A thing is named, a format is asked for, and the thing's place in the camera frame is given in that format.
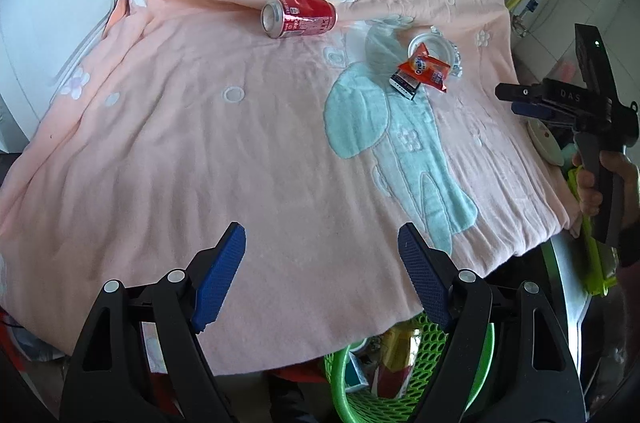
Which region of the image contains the orange snack wrapper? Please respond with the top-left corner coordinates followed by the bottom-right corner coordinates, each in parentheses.
top-left (397, 43), bottom-right (449, 93)

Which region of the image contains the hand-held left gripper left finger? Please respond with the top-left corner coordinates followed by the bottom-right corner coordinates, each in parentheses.
top-left (62, 221), bottom-right (247, 423)

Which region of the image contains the crushed white plastic cup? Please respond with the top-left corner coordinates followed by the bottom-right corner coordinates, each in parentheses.
top-left (407, 30), bottom-right (463, 76)

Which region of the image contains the pink blanket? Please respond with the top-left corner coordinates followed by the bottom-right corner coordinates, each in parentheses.
top-left (0, 0), bottom-right (573, 376)

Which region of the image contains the green plastic basket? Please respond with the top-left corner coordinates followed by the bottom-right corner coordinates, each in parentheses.
top-left (324, 313), bottom-right (496, 423)

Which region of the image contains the person's right hand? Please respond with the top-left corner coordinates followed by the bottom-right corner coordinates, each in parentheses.
top-left (572, 150), bottom-right (640, 216)

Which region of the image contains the red soda can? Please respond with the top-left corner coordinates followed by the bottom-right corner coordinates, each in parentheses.
top-left (260, 0), bottom-right (339, 39)

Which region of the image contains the ceramic bowl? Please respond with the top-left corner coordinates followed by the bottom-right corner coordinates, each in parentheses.
top-left (527, 120), bottom-right (566, 166)

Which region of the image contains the gold foil wrapper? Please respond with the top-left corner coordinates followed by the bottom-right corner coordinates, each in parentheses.
top-left (381, 325), bottom-right (426, 369)

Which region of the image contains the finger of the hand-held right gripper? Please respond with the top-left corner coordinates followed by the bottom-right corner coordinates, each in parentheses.
top-left (495, 83), bottom-right (547, 102)
top-left (511, 100), bottom-right (556, 121)

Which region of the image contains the white microwave oven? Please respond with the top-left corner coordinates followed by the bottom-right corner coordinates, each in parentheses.
top-left (0, 0), bottom-right (126, 154)

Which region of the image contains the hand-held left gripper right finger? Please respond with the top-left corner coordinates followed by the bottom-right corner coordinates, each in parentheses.
top-left (397, 223), bottom-right (586, 423)

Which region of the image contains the yellow-green dish rack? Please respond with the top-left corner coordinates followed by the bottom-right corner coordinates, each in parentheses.
top-left (566, 166), bottom-right (618, 296)

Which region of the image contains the red printed can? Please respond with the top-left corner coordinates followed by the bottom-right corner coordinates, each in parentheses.
top-left (367, 363), bottom-right (416, 399)

